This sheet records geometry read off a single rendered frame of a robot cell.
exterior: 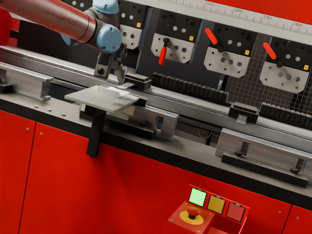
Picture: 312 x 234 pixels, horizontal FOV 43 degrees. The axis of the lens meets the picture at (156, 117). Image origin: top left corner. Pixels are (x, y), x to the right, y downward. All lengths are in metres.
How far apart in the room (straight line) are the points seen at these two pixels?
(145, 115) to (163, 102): 0.26
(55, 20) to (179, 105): 0.88
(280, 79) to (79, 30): 0.71
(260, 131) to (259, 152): 0.26
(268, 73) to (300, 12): 0.22
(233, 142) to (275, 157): 0.16
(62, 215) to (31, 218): 0.14
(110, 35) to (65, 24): 0.12
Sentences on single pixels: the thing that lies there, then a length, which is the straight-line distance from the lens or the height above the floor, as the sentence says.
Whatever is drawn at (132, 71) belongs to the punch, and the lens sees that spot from 1.54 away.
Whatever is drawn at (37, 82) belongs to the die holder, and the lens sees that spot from 1.69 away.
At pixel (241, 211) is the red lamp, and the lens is 1.26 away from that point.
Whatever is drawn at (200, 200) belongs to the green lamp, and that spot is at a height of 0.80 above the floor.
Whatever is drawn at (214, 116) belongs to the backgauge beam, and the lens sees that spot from 1.74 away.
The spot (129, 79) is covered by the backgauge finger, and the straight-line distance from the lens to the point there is 1.74.
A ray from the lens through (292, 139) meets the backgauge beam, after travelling 1.75.
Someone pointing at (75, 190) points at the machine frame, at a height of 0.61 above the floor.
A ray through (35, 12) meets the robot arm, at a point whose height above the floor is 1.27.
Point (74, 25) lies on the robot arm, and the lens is 1.04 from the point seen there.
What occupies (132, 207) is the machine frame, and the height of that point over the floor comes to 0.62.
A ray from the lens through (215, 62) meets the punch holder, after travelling 1.42.
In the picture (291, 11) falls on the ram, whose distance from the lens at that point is 1.42.
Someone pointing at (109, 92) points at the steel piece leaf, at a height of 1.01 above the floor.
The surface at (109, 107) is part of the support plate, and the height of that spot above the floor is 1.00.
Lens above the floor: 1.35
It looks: 15 degrees down
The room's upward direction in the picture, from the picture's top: 14 degrees clockwise
